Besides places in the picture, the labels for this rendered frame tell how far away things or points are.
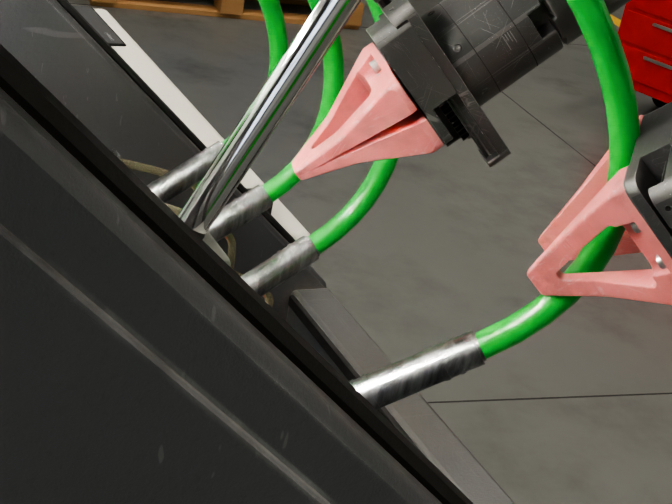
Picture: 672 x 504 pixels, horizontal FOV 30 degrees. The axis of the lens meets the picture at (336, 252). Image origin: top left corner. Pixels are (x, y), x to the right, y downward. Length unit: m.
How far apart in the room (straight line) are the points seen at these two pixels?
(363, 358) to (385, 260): 2.47
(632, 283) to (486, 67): 0.14
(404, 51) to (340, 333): 0.45
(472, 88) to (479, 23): 0.03
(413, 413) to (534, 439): 1.88
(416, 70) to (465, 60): 0.03
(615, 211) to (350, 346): 0.50
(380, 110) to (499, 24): 0.07
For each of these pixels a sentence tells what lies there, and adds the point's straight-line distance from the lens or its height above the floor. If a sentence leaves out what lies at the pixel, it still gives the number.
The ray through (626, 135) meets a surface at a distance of 0.58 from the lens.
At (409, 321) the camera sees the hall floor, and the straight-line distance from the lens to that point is 3.18.
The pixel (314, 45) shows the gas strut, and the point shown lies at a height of 1.36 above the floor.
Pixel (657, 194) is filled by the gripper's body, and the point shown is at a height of 1.27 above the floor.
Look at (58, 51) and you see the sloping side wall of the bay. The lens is 0.95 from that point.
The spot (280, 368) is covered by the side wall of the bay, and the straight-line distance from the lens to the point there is 0.28.
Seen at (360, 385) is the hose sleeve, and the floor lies 1.13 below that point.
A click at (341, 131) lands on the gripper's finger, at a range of 0.66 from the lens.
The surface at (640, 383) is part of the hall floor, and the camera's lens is 3.19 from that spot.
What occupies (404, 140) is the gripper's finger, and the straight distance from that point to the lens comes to 0.65.
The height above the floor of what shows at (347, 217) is 1.13.
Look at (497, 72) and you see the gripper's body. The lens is 0.65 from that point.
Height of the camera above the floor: 1.44
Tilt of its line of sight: 25 degrees down
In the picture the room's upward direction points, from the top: 11 degrees clockwise
